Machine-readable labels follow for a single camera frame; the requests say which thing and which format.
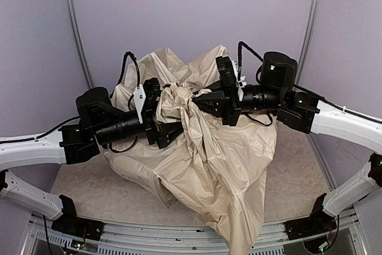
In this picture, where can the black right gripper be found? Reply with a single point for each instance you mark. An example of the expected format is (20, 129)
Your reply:
(229, 97)

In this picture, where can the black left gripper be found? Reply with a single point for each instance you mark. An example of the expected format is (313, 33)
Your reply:
(153, 135)

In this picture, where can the beige folding umbrella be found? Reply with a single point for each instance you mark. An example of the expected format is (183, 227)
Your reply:
(216, 170)

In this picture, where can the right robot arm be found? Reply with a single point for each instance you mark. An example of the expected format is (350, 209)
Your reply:
(304, 111)

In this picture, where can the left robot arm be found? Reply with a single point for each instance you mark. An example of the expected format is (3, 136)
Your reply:
(99, 125)

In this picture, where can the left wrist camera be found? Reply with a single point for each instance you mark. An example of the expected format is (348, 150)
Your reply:
(146, 97)

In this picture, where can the right aluminium frame post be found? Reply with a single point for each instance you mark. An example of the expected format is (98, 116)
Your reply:
(308, 35)

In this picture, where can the aluminium frame post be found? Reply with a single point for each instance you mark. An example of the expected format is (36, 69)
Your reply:
(308, 35)
(89, 82)

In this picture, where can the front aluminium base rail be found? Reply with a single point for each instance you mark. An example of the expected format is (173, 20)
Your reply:
(189, 236)

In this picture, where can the left aluminium frame post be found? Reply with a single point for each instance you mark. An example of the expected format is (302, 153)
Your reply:
(89, 82)

